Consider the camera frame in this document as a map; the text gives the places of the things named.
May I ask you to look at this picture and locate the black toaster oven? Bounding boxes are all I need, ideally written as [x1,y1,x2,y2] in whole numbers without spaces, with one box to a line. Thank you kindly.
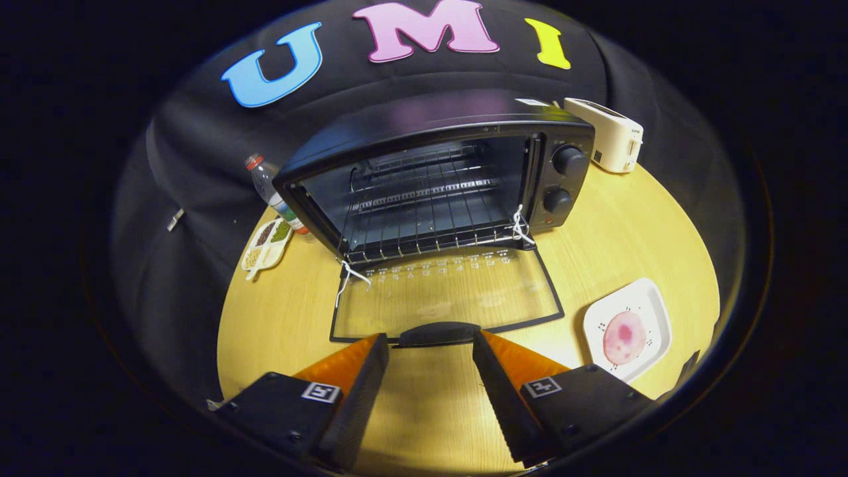
[273,89,596,349]

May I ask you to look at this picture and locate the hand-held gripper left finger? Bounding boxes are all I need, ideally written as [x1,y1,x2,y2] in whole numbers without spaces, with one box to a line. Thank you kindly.
[215,333,390,471]

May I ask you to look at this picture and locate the black backdrop cloth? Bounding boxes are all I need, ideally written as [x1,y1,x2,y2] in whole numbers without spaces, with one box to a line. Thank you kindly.
[109,0,749,405]

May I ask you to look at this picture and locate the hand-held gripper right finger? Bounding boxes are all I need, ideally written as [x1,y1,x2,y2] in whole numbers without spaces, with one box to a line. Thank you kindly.
[472,330,657,468]

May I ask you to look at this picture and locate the clear plastic water bottle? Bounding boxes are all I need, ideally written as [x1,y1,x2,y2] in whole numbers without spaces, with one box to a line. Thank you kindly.
[244,154,311,236]

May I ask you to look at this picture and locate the divided white snack dish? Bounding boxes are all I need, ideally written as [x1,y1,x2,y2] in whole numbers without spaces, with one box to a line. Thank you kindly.
[241,219,294,281]

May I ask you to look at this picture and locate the white bread toaster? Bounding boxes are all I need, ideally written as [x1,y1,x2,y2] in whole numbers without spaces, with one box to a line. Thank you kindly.
[564,97,645,174]

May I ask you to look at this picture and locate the white square plate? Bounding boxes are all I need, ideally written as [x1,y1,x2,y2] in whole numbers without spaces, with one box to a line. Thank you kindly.
[583,278,672,384]

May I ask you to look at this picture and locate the white string tie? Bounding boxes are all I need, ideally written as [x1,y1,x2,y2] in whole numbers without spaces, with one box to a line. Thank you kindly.
[335,260,372,308]
[511,205,537,246]

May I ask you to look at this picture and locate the pink ham slice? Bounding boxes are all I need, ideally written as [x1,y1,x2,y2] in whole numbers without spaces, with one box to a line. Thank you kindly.
[603,311,648,366]

